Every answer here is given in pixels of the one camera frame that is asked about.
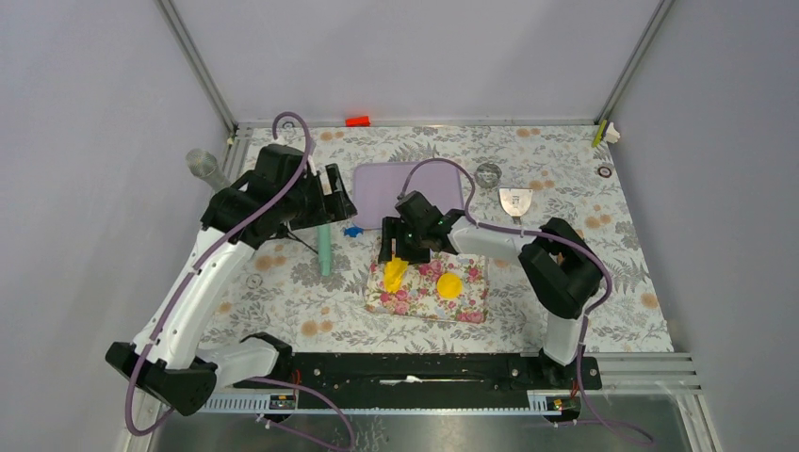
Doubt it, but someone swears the metal spatula wooden handle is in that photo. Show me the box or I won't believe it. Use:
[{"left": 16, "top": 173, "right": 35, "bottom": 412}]
[{"left": 497, "top": 187, "right": 533, "bottom": 226}]

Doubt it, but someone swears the white yellow corner clip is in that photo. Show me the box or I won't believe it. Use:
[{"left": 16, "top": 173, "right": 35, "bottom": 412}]
[{"left": 592, "top": 120, "right": 621, "bottom": 148}]

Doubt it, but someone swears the silver microphone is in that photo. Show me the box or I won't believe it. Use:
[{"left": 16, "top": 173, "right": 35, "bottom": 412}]
[{"left": 185, "top": 149, "right": 231, "bottom": 192}]

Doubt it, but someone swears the purple plastic tray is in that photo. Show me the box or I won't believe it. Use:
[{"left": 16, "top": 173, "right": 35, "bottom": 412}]
[{"left": 351, "top": 162, "right": 465, "bottom": 230}]

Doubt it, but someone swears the yellow dough piece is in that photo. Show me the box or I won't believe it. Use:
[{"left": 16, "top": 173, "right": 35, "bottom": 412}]
[{"left": 383, "top": 256, "right": 409, "bottom": 293}]

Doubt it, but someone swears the floral rectangular tray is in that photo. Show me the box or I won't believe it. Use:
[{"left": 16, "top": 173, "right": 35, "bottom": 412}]
[{"left": 365, "top": 242, "right": 488, "bottom": 324}]

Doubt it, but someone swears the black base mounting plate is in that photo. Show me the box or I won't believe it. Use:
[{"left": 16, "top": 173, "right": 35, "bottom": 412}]
[{"left": 233, "top": 352, "right": 604, "bottom": 411}]

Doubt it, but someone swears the black mini tripod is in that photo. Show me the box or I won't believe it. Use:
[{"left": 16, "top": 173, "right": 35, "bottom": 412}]
[{"left": 272, "top": 225, "right": 318, "bottom": 254}]

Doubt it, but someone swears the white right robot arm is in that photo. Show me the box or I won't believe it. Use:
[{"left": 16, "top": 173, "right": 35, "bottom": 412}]
[{"left": 378, "top": 191, "right": 611, "bottom": 388}]

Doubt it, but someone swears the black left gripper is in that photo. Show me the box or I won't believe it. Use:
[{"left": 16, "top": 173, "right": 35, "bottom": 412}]
[{"left": 280, "top": 164, "right": 357, "bottom": 231}]

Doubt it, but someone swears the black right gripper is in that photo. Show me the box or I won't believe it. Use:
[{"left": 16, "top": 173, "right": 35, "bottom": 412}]
[{"left": 377, "top": 217, "right": 431, "bottom": 267}]

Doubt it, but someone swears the round yellow dough wrapper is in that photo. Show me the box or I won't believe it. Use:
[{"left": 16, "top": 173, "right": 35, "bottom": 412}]
[{"left": 436, "top": 272, "right": 463, "bottom": 299}]

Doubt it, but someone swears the teal handled tool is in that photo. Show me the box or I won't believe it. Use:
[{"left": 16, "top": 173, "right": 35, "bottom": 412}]
[{"left": 317, "top": 224, "right": 333, "bottom": 277}]

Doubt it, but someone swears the red block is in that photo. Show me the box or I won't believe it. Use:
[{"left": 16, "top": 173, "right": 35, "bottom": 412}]
[{"left": 345, "top": 116, "right": 371, "bottom": 127}]

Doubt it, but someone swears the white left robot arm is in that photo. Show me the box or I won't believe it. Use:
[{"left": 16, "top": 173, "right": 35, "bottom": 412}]
[{"left": 106, "top": 144, "right": 357, "bottom": 415}]

